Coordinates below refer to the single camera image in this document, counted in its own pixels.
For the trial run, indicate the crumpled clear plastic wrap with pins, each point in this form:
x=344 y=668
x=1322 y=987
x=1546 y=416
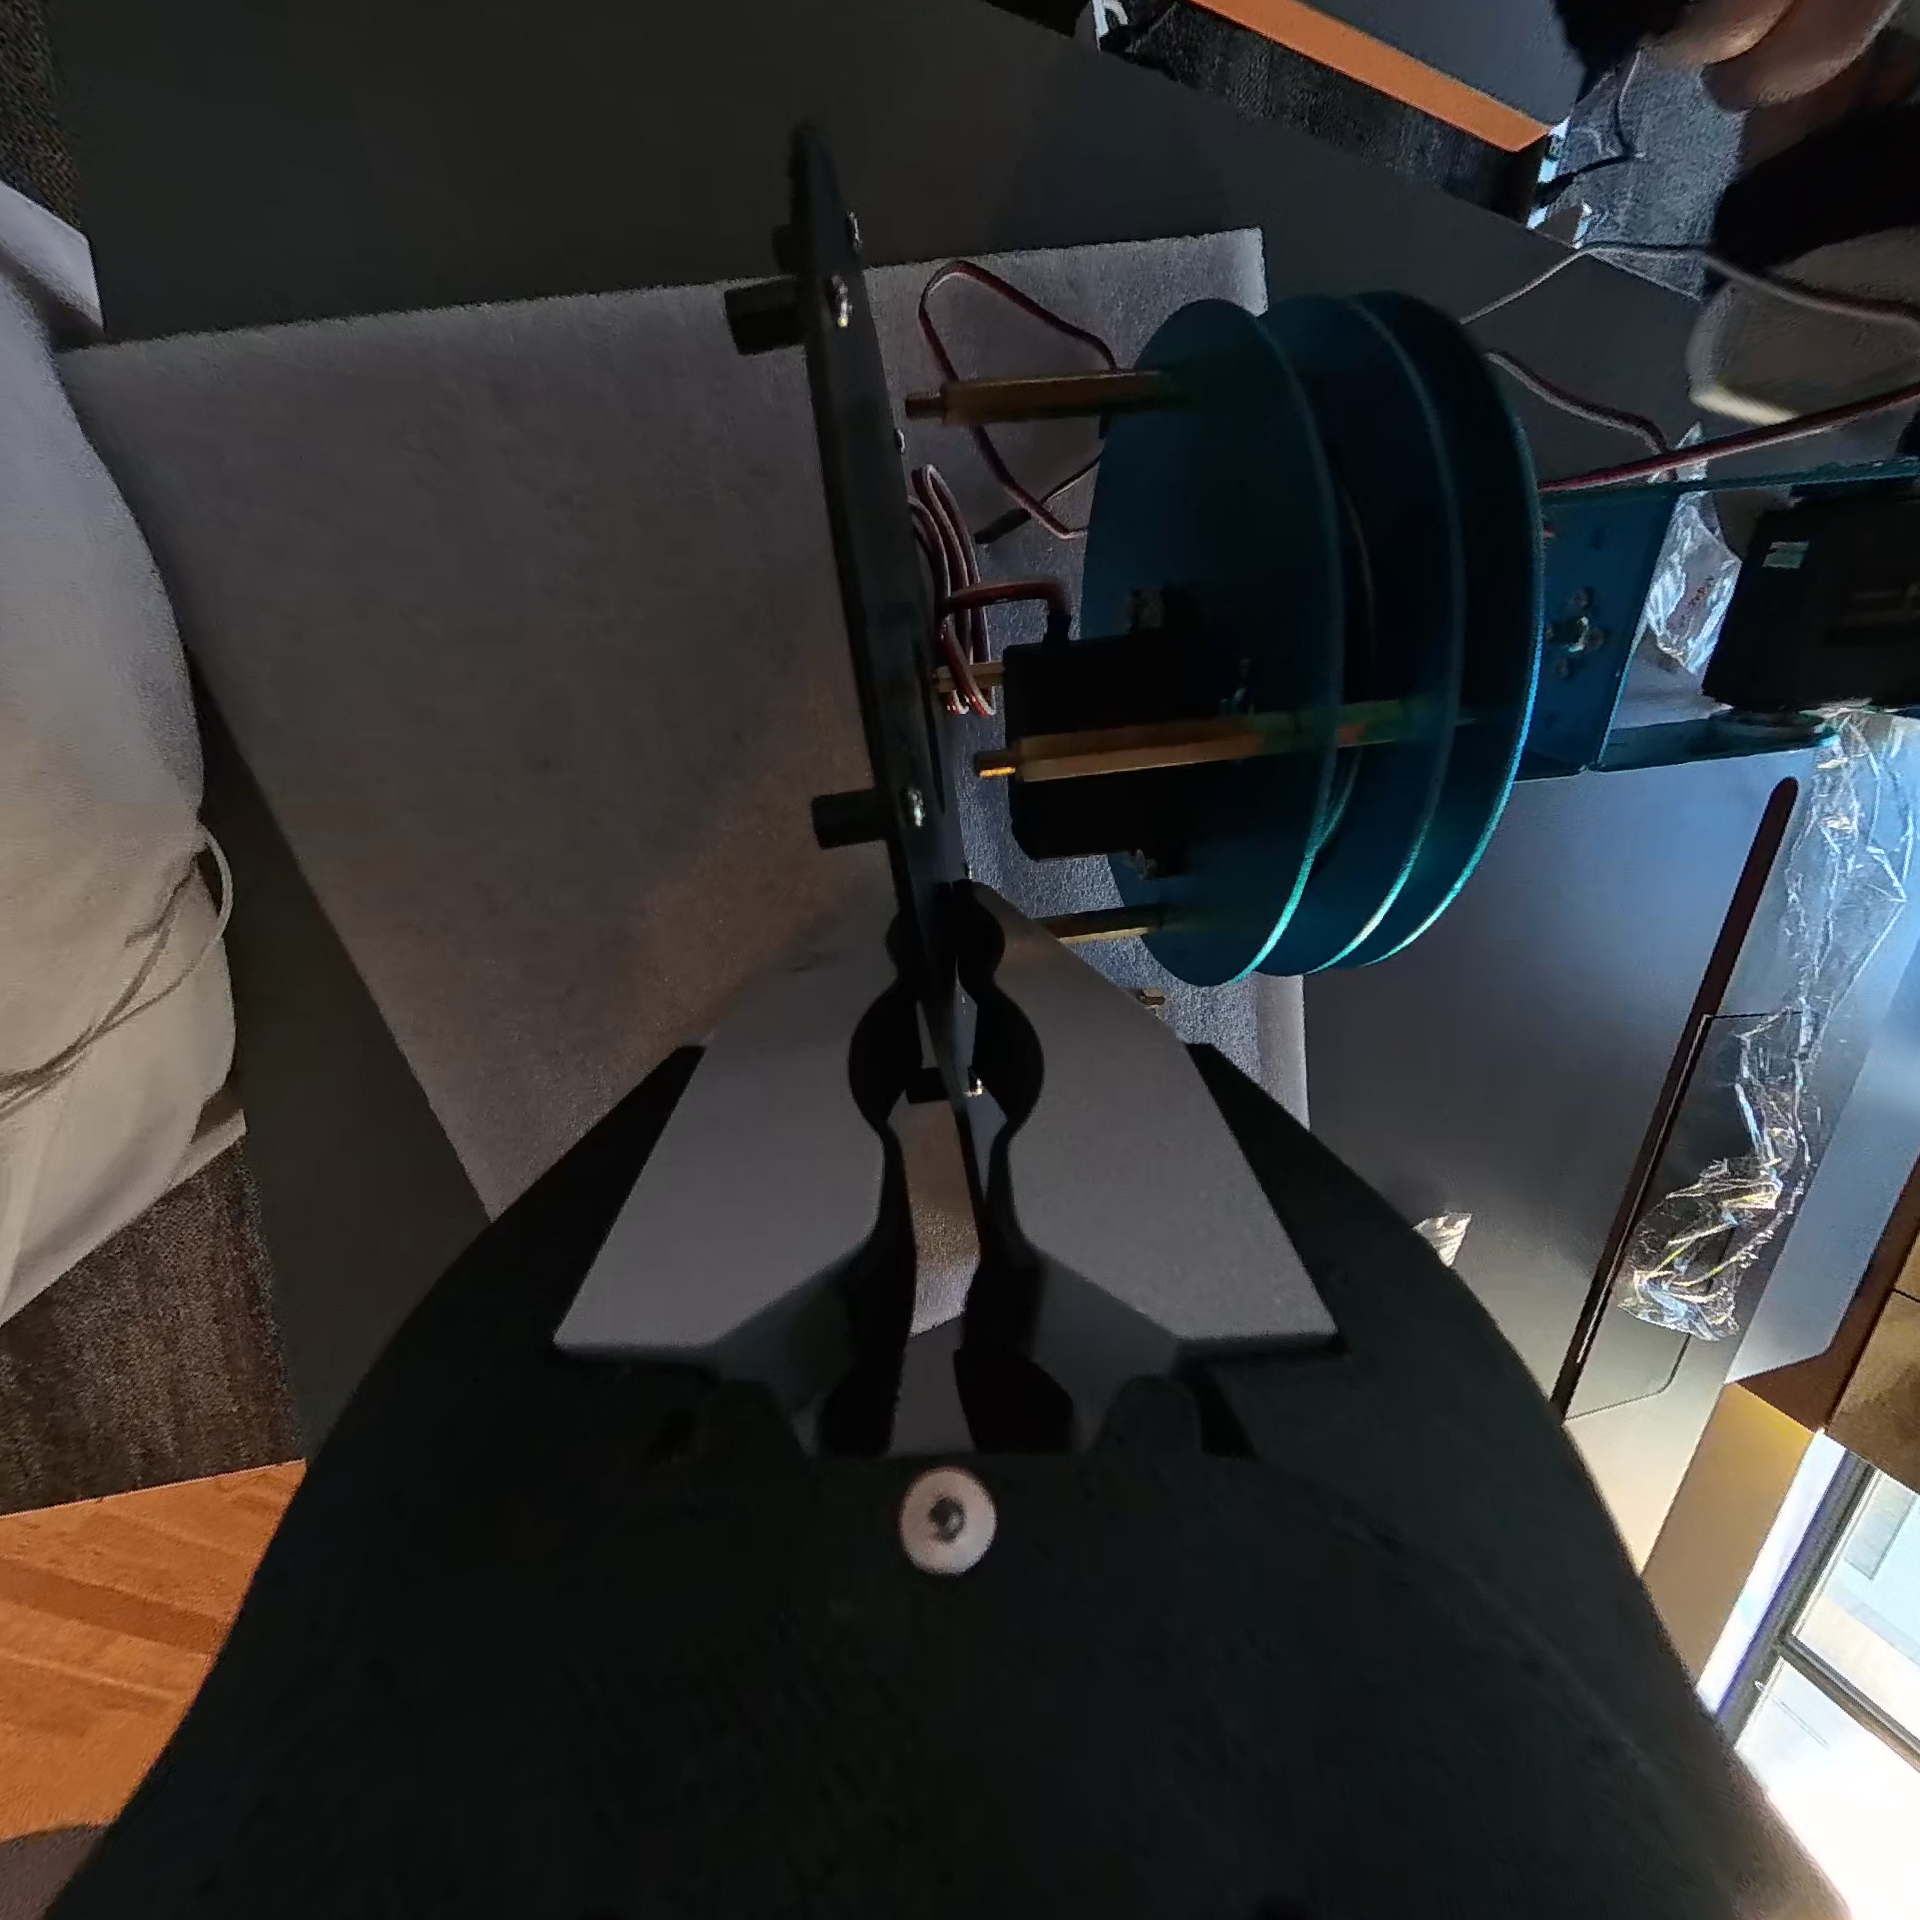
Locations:
x=1724 y=1215

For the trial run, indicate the blue toy robot arm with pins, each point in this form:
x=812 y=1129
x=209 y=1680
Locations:
x=1201 y=524

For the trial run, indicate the desk with orange edge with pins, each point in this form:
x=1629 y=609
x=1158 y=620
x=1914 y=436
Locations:
x=1425 y=44

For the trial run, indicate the mirrored wooden cabinet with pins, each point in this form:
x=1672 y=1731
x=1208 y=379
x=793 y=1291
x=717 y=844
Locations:
x=1874 y=1381

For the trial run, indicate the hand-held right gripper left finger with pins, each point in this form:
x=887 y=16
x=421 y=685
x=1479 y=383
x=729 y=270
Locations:
x=735 y=1200

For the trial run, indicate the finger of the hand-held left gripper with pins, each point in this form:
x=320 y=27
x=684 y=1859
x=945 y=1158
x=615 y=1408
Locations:
x=1815 y=331

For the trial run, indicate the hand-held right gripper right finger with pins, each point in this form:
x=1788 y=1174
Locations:
x=1154 y=1200

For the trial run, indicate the large glass window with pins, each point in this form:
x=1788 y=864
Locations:
x=1846 y=1651

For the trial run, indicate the person's left hand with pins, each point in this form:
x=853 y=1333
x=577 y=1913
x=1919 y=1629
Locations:
x=1770 y=37

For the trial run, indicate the person's white clothing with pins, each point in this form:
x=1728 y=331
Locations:
x=90 y=751

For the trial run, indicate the white foam sheet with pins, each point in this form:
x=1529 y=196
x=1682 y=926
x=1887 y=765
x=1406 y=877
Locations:
x=525 y=676

